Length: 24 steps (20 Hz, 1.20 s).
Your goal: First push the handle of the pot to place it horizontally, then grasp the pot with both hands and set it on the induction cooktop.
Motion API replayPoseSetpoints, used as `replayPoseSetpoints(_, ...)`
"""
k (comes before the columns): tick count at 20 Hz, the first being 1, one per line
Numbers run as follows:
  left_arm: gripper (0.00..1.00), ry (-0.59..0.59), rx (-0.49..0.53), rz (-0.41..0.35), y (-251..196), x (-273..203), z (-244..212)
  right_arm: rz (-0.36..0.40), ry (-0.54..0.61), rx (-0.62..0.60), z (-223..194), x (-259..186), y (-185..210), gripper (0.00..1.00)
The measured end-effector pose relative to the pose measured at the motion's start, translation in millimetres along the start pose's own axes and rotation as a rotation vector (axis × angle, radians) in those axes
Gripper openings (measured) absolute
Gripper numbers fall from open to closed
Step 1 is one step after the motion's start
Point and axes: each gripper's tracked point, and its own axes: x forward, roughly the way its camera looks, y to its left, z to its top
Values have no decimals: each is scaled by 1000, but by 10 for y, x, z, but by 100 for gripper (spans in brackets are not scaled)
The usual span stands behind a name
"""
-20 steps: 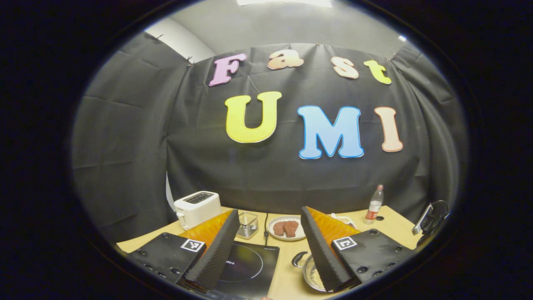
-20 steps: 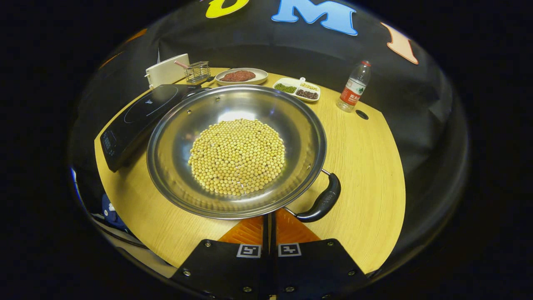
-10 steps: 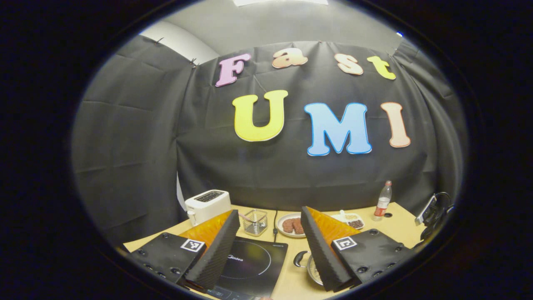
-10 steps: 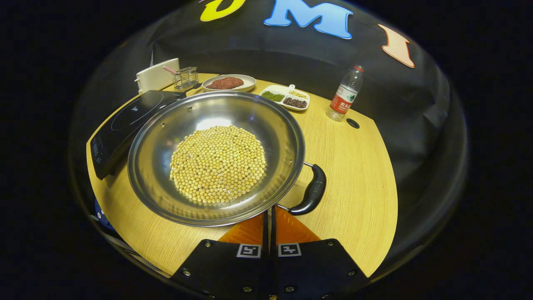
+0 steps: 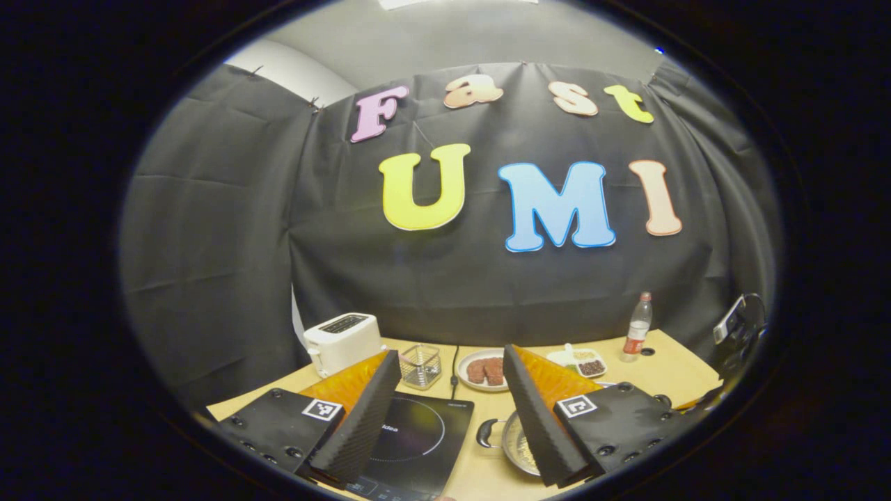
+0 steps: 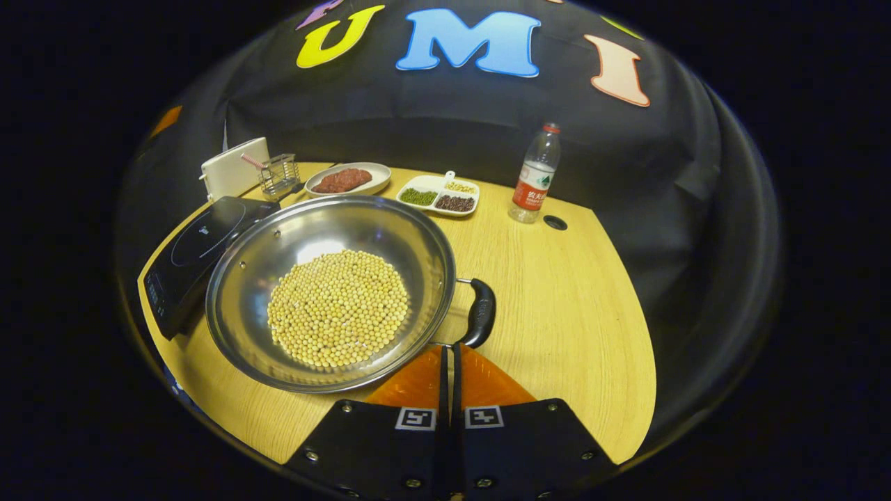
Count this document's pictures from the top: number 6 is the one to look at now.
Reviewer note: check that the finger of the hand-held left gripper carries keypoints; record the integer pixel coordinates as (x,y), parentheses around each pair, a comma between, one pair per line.
(166,122)

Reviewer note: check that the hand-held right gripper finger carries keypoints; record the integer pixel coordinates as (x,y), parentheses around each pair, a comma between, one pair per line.
(456,390)
(443,390)

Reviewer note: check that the black induction cooktop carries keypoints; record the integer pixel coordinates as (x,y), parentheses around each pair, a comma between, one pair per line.
(188,257)

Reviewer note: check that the white toaster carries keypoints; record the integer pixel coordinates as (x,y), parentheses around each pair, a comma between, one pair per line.
(230,170)

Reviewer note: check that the pink striped straw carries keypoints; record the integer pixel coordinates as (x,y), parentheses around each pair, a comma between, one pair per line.
(252,161)

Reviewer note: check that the heap of soybeans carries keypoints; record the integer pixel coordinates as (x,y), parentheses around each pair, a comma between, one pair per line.
(337,309)

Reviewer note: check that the red meat piece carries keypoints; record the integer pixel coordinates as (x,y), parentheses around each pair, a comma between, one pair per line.
(355,177)
(326,186)

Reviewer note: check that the white divided bean dish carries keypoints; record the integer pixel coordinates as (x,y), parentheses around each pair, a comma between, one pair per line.
(435,188)

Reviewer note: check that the round white plate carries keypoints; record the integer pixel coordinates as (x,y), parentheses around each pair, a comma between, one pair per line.
(379,177)

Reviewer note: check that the clear plastic water bottle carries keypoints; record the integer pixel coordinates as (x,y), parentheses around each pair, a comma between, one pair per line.
(534,177)

